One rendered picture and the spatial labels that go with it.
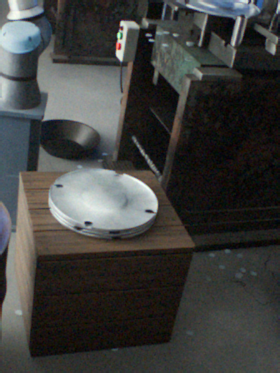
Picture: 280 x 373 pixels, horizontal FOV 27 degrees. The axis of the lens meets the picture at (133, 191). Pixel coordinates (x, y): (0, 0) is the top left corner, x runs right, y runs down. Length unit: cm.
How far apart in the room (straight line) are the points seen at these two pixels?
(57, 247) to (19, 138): 54
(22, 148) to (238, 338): 88
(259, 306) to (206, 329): 23
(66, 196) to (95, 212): 10
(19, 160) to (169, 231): 60
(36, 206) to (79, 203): 11
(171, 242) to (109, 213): 17
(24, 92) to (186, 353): 90
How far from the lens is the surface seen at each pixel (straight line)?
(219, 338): 178
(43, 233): 145
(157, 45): 216
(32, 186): 162
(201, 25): 199
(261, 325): 187
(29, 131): 183
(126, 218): 149
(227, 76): 181
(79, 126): 265
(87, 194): 155
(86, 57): 358
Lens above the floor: 121
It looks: 31 degrees down
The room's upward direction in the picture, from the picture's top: 11 degrees clockwise
